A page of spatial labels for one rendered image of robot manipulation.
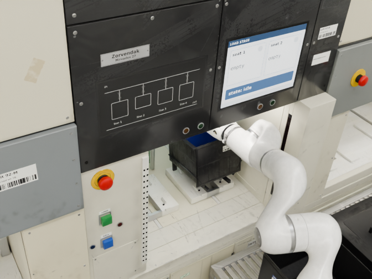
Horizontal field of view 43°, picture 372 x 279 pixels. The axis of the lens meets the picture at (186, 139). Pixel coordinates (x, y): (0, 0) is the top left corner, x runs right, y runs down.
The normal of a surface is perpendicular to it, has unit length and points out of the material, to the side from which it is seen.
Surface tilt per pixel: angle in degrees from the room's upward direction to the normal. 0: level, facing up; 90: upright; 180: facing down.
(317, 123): 90
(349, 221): 0
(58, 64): 90
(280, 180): 65
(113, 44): 90
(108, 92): 90
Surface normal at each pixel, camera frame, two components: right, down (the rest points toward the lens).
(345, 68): 0.53, 0.54
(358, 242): 0.06, -0.79
